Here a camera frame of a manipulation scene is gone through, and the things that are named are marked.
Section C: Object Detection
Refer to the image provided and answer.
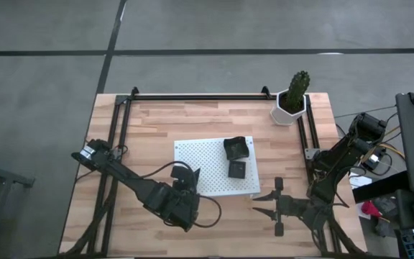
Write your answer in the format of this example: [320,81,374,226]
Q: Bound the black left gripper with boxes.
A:
[143,164,202,233]

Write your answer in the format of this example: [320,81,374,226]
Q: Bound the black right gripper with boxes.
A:
[252,176,332,237]

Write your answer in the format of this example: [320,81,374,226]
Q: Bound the small black square plate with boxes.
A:
[227,160,247,180]

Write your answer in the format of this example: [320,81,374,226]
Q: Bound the white perforated metal shelf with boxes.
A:
[173,135,262,199]

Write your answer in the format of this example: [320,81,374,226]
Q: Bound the white hexagonal plant pot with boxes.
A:
[270,88,308,127]

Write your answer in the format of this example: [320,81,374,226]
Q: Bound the white paper sheet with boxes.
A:
[349,172,373,190]

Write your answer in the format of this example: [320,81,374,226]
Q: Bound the red plastic object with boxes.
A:
[360,200,384,219]

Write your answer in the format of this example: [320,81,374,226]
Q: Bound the black diagonal beam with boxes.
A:
[352,171,409,204]

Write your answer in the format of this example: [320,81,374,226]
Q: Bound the green cactus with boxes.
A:
[285,70,311,111]

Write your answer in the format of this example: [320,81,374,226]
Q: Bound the black cable bundle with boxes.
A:
[321,215,361,257]
[63,186,116,257]

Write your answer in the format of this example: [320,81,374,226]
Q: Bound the black aluminium table frame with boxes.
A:
[58,86,368,258]

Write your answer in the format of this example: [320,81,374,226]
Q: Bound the thin black floor cable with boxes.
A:
[334,105,397,119]

